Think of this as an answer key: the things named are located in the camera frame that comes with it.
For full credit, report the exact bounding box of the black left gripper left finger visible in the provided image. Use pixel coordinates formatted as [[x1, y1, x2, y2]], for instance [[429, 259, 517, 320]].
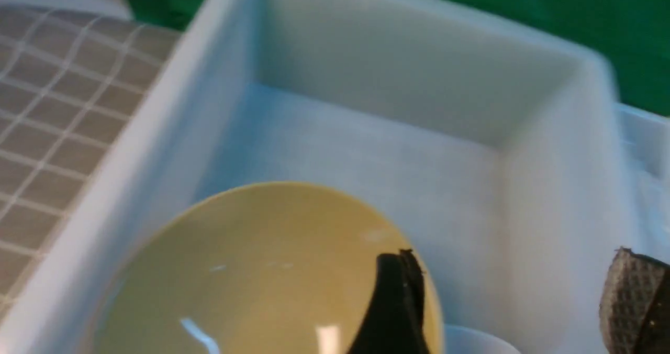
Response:
[[348, 249, 429, 353]]

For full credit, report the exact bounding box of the yellow noodle bowl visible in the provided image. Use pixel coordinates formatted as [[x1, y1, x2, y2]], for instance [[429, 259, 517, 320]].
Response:
[[86, 182, 445, 353]]

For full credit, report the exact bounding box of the white spoon bin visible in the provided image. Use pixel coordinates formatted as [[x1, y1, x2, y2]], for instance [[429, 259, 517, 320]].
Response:
[[618, 104, 669, 263]]

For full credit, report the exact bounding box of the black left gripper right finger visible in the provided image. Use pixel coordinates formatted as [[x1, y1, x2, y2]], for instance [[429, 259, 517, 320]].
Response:
[[599, 247, 669, 353]]

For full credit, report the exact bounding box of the white dish in tub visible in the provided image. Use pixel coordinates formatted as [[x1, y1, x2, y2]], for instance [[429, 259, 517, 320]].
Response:
[[444, 325, 521, 354]]

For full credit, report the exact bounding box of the grey checked tablecloth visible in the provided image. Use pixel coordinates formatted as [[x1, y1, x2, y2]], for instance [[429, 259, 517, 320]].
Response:
[[1, 4, 181, 317]]

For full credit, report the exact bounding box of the large white plastic tub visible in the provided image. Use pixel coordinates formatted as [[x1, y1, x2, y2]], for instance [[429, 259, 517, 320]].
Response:
[[2, 0, 640, 353]]

